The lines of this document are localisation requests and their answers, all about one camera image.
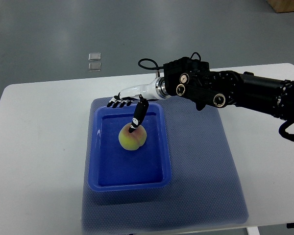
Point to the wooden box corner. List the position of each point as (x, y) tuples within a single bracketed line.
[(282, 6)]

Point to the metal floor plate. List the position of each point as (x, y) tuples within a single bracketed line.
[(94, 66), (94, 56)]

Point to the white table leg bracket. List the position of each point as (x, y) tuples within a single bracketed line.
[(253, 231)]

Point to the blue plastic tray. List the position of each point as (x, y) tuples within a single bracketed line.
[(113, 168)]

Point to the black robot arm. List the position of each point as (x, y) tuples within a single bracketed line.
[(193, 80)]

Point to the yellow red peach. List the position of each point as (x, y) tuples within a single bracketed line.
[(132, 141)]

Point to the upper metal floor plate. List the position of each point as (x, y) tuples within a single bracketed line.
[(94, 56)]

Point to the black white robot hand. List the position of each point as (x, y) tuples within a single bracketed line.
[(142, 94)]

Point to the blue grey textured mat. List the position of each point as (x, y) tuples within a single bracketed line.
[(204, 190)]

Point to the lower metal floor plate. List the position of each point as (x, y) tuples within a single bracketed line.
[(94, 66)]

